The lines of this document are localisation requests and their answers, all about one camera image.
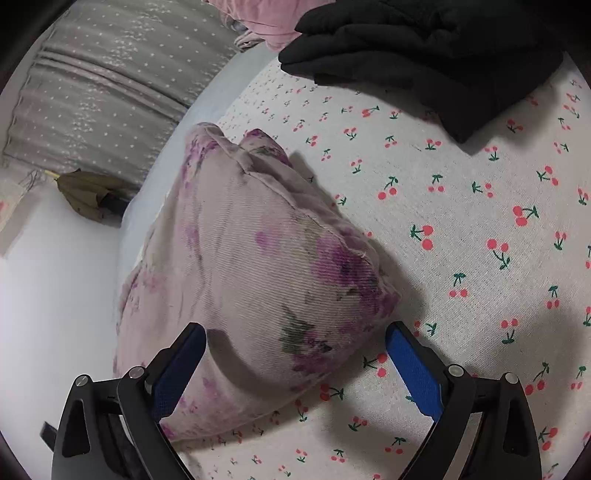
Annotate white cherry print sheet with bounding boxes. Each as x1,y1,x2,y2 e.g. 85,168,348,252
182,60,590,479

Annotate black knitted sweater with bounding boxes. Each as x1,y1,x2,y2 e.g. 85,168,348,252
279,1,567,143

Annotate olive green hanging jacket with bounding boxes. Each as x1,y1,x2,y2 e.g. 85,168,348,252
44,169,139,227

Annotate pink floral padded garment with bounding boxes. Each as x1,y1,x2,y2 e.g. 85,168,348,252
114,123,400,441

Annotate pink velvet folded clothes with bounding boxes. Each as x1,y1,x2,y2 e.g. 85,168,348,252
208,0,331,51

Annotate grey dotted curtain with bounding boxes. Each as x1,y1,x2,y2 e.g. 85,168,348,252
1,1,236,185

